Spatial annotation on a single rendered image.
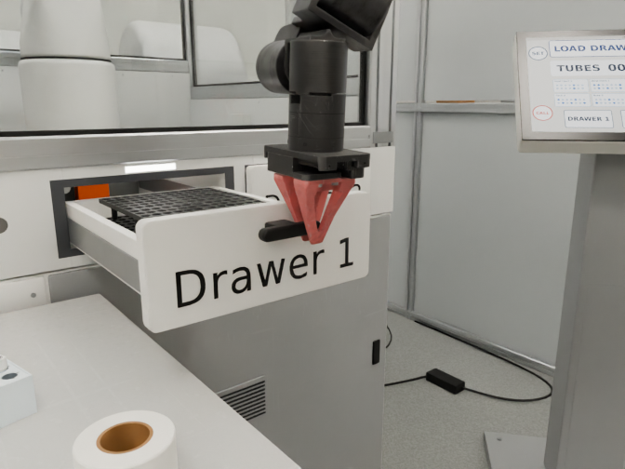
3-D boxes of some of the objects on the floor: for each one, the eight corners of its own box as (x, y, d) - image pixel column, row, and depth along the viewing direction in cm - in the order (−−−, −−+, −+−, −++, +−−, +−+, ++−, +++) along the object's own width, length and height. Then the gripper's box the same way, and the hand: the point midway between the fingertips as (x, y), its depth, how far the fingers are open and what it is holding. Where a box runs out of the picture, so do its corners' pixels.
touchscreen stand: (731, 607, 112) (847, 112, 88) (508, 571, 120) (557, 111, 96) (639, 457, 159) (697, 109, 135) (483, 439, 168) (511, 109, 144)
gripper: (260, 90, 55) (259, 234, 59) (323, 94, 47) (316, 260, 51) (312, 91, 59) (309, 226, 63) (378, 95, 51) (367, 248, 55)
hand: (312, 234), depth 57 cm, fingers closed
